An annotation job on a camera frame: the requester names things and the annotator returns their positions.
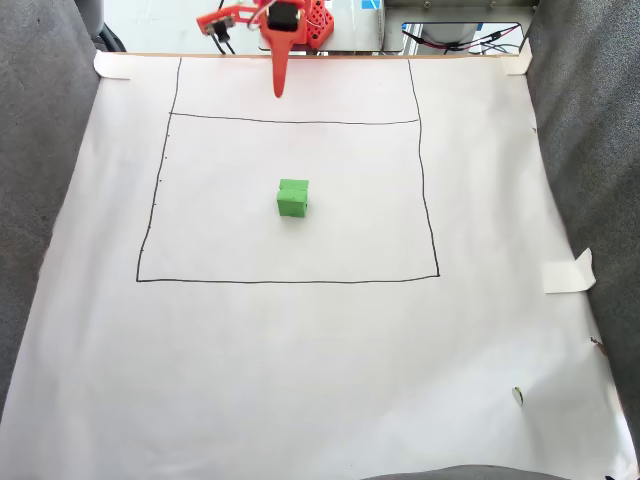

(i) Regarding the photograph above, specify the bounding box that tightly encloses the green foam block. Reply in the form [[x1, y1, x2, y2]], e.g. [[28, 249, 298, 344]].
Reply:
[[276, 178, 310, 219]]

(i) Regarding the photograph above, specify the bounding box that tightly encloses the white paper tape piece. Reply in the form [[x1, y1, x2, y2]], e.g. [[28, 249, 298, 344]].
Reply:
[[499, 37, 534, 76], [93, 49, 132, 81], [540, 248, 597, 295]]

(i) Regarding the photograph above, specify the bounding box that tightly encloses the gray fabric panel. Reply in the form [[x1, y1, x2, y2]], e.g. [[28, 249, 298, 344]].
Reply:
[[359, 464, 571, 480], [519, 0, 640, 451], [0, 0, 101, 416]]

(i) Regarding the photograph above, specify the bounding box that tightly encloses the white paper sheet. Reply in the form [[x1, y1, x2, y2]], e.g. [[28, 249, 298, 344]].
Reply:
[[0, 49, 639, 480]]

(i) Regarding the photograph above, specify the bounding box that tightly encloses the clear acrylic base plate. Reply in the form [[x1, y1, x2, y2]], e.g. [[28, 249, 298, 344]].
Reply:
[[257, 0, 387, 54]]

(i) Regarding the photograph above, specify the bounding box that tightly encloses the orange camera mount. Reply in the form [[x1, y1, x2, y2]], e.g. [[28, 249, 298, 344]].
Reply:
[[195, 4, 264, 44]]

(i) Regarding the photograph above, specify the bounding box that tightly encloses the gray metal post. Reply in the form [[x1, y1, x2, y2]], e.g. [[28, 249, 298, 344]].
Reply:
[[74, 0, 107, 49]]

